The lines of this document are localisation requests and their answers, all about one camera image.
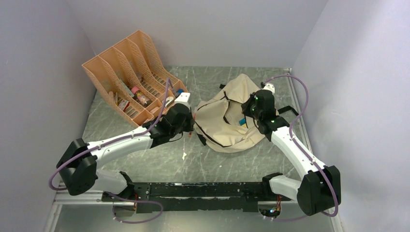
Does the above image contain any black blue marker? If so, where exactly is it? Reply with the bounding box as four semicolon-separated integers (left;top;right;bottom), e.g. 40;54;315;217
239;118;246;126

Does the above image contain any beige canvas backpack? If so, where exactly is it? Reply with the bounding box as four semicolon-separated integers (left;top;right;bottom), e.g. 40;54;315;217
193;73;299;153

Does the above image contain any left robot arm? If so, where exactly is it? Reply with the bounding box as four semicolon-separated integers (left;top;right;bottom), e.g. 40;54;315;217
57;103;194;201

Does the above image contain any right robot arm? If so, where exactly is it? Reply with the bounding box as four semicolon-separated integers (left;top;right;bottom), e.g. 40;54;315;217
241;89;341;217

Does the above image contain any green white card pack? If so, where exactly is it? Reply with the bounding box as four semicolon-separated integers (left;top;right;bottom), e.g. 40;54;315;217
120;80;134;98

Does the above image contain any white stapler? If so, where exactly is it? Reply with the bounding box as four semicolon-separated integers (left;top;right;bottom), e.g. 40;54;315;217
164;96;175;108

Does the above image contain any pink-capped glitter bottle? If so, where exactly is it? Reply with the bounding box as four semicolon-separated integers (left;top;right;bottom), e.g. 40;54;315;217
131;87;152;107

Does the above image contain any red small box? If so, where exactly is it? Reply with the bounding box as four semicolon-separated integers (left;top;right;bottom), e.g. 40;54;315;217
118;100;130;112

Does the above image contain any orange plastic file organizer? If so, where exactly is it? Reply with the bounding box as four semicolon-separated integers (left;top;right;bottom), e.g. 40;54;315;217
82;30;188;128

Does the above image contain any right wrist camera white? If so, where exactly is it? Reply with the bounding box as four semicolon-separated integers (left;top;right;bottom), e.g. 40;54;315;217
261;82;275;94

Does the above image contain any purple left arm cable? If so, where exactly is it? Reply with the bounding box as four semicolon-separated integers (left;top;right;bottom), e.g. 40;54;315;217
48;78;175;224

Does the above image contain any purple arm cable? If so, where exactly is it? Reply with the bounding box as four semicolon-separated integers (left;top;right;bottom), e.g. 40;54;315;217
48;78;175;224
263;74;339;222

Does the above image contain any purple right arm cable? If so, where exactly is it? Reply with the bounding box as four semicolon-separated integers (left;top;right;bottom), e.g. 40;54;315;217
263;74;339;222

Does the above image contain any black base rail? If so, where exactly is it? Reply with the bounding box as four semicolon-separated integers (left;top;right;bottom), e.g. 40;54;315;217
102;181;292;213

